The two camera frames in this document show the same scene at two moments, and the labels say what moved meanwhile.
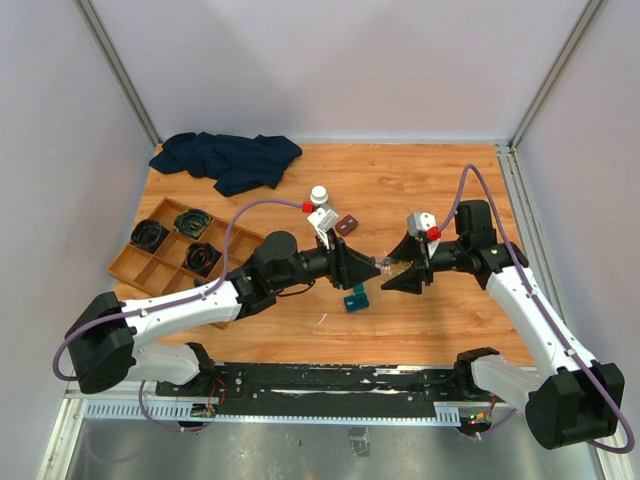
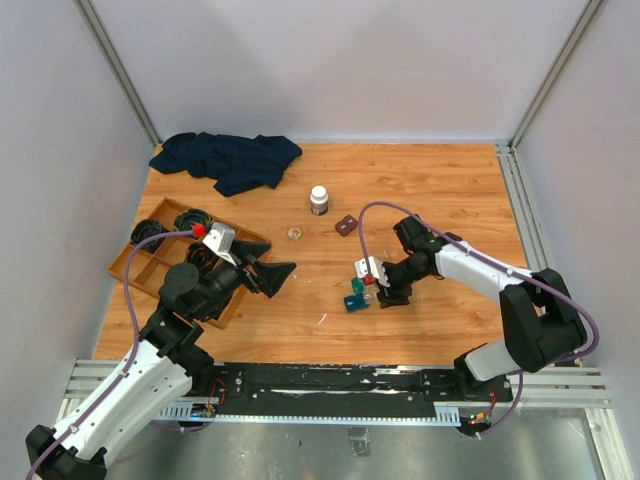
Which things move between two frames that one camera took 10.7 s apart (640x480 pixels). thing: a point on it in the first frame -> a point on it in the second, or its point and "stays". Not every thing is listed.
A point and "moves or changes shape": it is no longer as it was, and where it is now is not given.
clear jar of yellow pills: [392, 268] moves or changes shape
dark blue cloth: [235, 164] stays
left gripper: [344, 273] -> [270, 275]
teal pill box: [357, 301] stays
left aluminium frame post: [116, 65] stays
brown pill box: [346, 225] stays
